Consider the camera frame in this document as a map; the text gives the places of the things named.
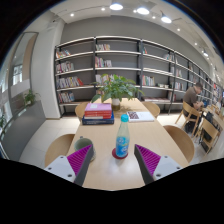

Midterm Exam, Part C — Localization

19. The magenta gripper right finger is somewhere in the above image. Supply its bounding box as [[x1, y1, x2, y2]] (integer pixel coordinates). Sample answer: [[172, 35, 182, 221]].
[[133, 144, 183, 186]]

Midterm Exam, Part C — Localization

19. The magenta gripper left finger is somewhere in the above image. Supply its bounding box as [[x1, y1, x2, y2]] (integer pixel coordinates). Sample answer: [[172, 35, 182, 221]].
[[44, 144, 95, 187]]

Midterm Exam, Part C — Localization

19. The clear water bottle blue cap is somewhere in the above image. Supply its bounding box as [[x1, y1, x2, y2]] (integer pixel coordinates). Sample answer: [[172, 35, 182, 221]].
[[116, 114, 130, 158]]

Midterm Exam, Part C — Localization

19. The grey-green ceramic mug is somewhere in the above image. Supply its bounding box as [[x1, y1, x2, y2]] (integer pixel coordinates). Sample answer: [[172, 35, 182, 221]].
[[74, 136, 96, 162]]

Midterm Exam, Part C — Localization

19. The wooden chair near left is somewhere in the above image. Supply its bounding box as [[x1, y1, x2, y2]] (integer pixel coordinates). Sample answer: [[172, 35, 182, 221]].
[[45, 134, 74, 166]]

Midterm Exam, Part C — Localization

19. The dark red round coaster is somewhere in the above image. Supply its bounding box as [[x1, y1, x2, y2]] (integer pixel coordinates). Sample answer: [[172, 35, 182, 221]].
[[112, 148, 128, 160]]

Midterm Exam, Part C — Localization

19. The dark blue thick book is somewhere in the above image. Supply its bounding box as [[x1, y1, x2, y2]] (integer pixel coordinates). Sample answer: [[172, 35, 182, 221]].
[[82, 113, 114, 125]]

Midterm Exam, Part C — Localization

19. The wooden chair near right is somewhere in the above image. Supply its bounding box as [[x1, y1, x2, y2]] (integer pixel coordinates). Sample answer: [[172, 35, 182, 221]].
[[164, 125, 195, 162]]

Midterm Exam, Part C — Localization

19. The open white magazine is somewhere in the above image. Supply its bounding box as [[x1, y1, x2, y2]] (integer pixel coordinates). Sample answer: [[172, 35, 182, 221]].
[[127, 111, 154, 122]]

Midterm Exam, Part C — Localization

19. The wooden chair far left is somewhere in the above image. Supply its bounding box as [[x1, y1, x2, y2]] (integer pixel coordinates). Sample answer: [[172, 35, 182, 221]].
[[75, 102, 88, 120]]

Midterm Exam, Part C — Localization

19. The red book stack top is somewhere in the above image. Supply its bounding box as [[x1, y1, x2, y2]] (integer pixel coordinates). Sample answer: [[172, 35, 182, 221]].
[[84, 103, 112, 119]]

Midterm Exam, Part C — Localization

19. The wooden chair far right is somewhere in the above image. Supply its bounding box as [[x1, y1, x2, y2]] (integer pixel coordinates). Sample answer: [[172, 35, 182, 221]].
[[143, 102, 160, 118]]

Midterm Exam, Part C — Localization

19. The wooden chair under man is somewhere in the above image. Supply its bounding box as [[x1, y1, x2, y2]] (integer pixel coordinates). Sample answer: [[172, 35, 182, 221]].
[[180, 102, 201, 136]]

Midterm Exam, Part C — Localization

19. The wooden chair right foreground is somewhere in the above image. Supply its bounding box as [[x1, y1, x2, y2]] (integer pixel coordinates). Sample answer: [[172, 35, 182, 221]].
[[194, 119, 220, 153]]

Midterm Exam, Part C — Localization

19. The seated man brown shirt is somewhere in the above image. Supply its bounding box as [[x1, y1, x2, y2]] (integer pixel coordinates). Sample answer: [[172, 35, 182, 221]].
[[183, 82, 204, 133]]

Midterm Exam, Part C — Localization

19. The green potted plant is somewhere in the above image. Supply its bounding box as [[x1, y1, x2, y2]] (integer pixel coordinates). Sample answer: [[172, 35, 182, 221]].
[[91, 74, 144, 111]]

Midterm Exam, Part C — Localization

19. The small plant by window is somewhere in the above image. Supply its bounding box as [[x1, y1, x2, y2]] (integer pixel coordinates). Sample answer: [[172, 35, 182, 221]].
[[24, 90, 39, 106]]

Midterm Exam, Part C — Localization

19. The large grey bookshelf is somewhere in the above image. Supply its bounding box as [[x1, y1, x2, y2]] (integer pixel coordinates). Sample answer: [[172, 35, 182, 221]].
[[54, 36, 224, 115]]

